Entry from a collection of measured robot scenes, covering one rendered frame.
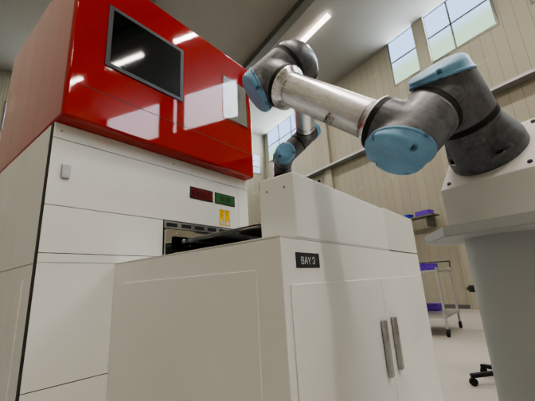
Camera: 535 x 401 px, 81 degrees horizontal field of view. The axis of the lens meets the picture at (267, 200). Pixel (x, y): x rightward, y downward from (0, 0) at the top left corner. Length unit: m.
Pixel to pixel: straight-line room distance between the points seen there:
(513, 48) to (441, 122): 7.85
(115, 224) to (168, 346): 0.44
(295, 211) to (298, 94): 0.30
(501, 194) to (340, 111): 0.35
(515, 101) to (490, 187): 7.32
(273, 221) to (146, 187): 0.61
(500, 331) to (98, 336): 0.96
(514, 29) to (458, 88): 7.98
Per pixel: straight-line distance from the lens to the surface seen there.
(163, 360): 0.85
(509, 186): 0.75
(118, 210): 1.10
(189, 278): 0.76
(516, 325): 0.74
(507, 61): 8.44
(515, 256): 0.73
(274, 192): 0.68
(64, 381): 1.05
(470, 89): 0.73
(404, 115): 0.65
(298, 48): 0.93
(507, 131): 0.78
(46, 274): 1.01
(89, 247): 1.05
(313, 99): 0.77
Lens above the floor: 0.73
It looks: 15 degrees up
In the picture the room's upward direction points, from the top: 3 degrees counter-clockwise
